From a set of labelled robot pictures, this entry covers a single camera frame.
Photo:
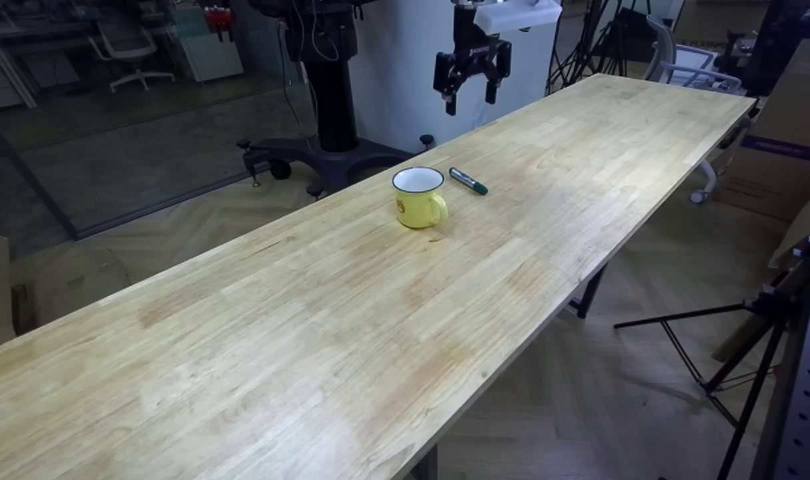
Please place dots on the white drawer cabinet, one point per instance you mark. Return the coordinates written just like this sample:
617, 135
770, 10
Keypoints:
208, 55

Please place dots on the white mesh chair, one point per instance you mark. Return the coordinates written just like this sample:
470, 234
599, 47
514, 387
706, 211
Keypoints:
687, 58

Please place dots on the large brown cardboard box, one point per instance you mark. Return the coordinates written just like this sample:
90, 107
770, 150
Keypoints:
791, 115

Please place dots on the black tripod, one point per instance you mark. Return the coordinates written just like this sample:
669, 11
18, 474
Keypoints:
740, 355

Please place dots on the green capped marker pen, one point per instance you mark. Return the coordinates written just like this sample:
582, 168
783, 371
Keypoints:
467, 179

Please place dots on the yellow enamel cup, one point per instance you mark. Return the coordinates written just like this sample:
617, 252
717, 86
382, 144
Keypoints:
415, 208

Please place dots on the white office chair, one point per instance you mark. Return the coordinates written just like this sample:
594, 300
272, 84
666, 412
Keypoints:
129, 44

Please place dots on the black table leg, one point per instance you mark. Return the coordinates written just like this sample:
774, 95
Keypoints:
426, 467

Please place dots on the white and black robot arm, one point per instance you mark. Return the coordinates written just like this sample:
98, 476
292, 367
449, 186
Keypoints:
514, 14

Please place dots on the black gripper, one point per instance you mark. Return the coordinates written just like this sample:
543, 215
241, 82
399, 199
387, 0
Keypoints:
475, 66

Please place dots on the black light stand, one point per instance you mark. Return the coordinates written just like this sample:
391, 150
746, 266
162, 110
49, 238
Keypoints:
599, 35

